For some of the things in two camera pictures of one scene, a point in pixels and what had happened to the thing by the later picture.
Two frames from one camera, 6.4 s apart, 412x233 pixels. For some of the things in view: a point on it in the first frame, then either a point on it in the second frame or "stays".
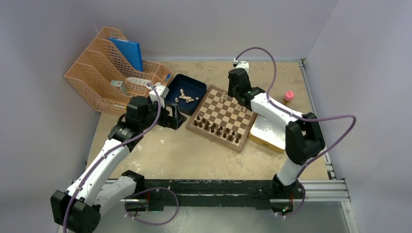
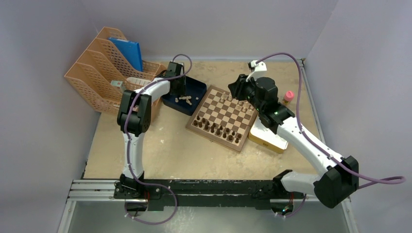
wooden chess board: (220, 119) stays
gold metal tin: (267, 133) stays
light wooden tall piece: (222, 99) stays
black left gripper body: (165, 120) → (180, 89)
